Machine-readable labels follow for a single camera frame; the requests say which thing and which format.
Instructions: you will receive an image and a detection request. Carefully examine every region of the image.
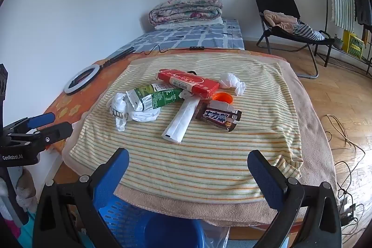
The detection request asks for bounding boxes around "orange lid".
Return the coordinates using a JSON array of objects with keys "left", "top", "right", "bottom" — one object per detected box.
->
[{"left": 212, "top": 92, "right": 234, "bottom": 105}]

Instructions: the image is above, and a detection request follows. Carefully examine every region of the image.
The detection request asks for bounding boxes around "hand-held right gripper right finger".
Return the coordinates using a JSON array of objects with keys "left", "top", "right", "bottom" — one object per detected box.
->
[{"left": 247, "top": 150, "right": 342, "bottom": 248}]

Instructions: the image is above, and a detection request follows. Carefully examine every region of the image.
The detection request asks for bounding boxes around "person's left hand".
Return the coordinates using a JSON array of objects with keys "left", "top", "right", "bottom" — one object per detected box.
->
[{"left": 16, "top": 169, "right": 37, "bottom": 208}]

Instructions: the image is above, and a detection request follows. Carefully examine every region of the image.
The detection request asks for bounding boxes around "striped cloth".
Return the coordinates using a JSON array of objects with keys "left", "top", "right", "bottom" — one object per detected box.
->
[{"left": 291, "top": 23, "right": 326, "bottom": 42}]

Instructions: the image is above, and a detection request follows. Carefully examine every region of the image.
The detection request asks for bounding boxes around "folded floral quilt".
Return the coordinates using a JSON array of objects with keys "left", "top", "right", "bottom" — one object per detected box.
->
[{"left": 149, "top": 0, "right": 224, "bottom": 26}]

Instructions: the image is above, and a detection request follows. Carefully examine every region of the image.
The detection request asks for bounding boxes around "beige towel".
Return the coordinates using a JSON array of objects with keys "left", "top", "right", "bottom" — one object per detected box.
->
[{"left": 62, "top": 52, "right": 339, "bottom": 227}]

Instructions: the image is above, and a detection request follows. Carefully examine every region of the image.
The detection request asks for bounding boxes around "striped yellow towel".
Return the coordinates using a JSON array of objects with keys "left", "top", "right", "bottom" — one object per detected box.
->
[{"left": 62, "top": 54, "right": 304, "bottom": 203}]

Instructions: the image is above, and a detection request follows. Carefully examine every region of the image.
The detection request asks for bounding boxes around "bed with blue plaid sheet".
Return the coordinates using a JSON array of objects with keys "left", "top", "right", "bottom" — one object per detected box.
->
[{"left": 109, "top": 18, "right": 245, "bottom": 58}]

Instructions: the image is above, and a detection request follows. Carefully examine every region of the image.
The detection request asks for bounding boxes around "clear plastic bag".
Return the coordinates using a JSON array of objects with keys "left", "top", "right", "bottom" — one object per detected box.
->
[{"left": 200, "top": 225, "right": 230, "bottom": 248}]

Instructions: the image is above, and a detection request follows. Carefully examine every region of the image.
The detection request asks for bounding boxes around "blue plastic basket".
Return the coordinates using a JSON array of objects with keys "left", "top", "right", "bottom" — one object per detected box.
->
[{"left": 93, "top": 196, "right": 204, "bottom": 248}]

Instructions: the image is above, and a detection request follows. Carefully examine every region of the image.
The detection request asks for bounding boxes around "black floor cable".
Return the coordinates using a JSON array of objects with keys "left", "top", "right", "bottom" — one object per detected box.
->
[{"left": 322, "top": 114, "right": 367, "bottom": 237}]

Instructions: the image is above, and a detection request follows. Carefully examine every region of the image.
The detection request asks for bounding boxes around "red packet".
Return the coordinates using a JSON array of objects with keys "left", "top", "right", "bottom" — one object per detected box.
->
[{"left": 158, "top": 69, "right": 220, "bottom": 99}]

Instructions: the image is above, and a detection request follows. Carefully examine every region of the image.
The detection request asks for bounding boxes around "dark hanging garment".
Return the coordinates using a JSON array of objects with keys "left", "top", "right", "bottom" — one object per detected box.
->
[{"left": 353, "top": 0, "right": 372, "bottom": 26}]

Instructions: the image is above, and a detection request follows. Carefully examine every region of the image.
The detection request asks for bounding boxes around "black cable with inline remote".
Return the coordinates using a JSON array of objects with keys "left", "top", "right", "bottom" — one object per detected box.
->
[{"left": 132, "top": 45, "right": 204, "bottom": 55}]

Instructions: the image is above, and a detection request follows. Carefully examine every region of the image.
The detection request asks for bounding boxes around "crumpled white tissue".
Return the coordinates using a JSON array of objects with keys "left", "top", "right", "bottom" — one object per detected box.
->
[{"left": 219, "top": 73, "right": 246, "bottom": 96}]

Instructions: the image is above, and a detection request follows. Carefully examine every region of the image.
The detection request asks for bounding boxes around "black metal rack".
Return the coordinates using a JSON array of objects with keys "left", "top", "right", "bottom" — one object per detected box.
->
[{"left": 315, "top": 0, "right": 372, "bottom": 76}]

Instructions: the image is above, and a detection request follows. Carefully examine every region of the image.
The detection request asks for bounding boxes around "green milk carton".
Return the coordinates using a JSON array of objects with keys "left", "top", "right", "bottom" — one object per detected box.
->
[{"left": 126, "top": 82, "right": 185, "bottom": 112}]

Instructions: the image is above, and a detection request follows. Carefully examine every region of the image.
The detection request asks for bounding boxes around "ring light with black stand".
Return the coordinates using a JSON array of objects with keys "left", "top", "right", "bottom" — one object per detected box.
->
[{"left": 64, "top": 46, "right": 135, "bottom": 96}]

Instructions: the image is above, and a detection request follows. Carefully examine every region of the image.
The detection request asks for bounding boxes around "pink cloth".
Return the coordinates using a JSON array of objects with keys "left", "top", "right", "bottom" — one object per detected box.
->
[{"left": 263, "top": 10, "right": 300, "bottom": 30}]

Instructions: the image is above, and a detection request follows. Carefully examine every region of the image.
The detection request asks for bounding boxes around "brown chocolate bar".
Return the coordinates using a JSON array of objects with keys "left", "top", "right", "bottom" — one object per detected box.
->
[{"left": 195, "top": 101, "right": 242, "bottom": 132}]

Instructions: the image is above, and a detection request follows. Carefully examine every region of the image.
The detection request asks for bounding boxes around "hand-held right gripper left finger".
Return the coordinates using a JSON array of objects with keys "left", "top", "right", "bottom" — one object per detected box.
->
[{"left": 33, "top": 148, "right": 130, "bottom": 248}]

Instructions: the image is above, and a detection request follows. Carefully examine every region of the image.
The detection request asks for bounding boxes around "power strip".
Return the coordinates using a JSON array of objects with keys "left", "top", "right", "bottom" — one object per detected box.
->
[{"left": 341, "top": 197, "right": 356, "bottom": 225}]

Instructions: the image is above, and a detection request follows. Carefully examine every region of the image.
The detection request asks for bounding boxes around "yellow crate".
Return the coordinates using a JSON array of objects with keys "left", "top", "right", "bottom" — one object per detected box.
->
[{"left": 341, "top": 30, "right": 364, "bottom": 59}]

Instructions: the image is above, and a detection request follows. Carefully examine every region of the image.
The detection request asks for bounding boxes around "long white packet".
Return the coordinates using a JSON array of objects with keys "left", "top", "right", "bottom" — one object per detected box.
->
[{"left": 161, "top": 91, "right": 201, "bottom": 144}]

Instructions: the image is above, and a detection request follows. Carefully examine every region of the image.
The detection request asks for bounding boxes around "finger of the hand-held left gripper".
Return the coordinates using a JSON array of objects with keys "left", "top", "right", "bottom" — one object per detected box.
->
[
  {"left": 9, "top": 122, "right": 73, "bottom": 153},
  {"left": 3, "top": 112, "right": 56, "bottom": 136}
]

